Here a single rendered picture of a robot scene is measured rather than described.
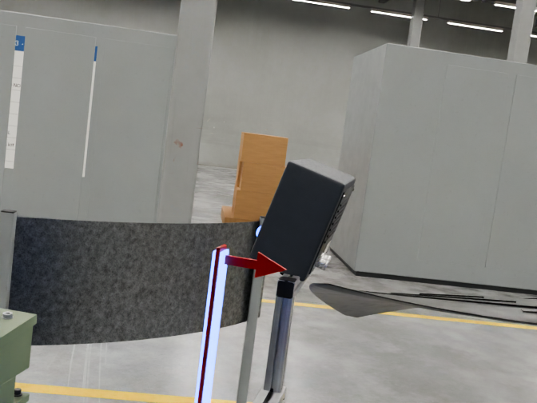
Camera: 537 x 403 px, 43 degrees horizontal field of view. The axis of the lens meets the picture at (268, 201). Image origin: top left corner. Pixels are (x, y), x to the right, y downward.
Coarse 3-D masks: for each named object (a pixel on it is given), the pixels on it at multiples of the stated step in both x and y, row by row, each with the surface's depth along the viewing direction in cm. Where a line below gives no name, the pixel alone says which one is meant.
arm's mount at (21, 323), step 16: (0, 320) 81; (16, 320) 81; (32, 320) 83; (0, 336) 76; (16, 336) 79; (0, 352) 77; (16, 352) 80; (0, 368) 77; (16, 368) 81; (0, 384) 78; (0, 400) 78; (16, 400) 83
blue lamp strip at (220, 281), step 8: (224, 256) 62; (224, 264) 63; (224, 272) 63; (224, 280) 64; (216, 288) 62; (224, 288) 64; (216, 296) 62; (216, 304) 62; (216, 312) 62; (216, 320) 63; (216, 328) 63; (216, 336) 64; (216, 344) 64; (208, 352) 63; (216, 352) 65; (208, 360) 63; (208, 368) 63; (208, 376) 63; (208, 384) 63; (208, 392) 64; (208, 400) 64
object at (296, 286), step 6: (282, 276) 118; (288, 276) 119; (294, 276) 119; (282, 282) 115; (288, 282) 115; (294, 282) 115; (300, 282) 123; (282, 288) 115; (288, 288) 115; (294, 288) 115; (276, 294) 115; (282, 294) 115; (288, 294) 115; (294, 294) 116
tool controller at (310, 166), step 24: (288, 168) 119; (312, 168) 122; (288, 192) 119; (312, 192) 118; (336, 192) 117; (288, 216) 119; (312, 216) 119; (336, 216) 121; (264, 240) 121; (288, 240) 120; (312, 240) 119; (288, 264) 120; (312, 264) 121
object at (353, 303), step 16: (320, 288) 54; (336, 288) 52; (336, 304) 67; (352, 304) 66; (368, 304) 66; (384, 304) 66; (400, 304) 52; (416, 304) 52; (432, 304) 53; (448, 304) 54; (464, 304) 55; (480, 304) 56; (496, 304) 57; (512, 304) 57; (528, 304) 57; (512, 320) 52; (528, 320) 52
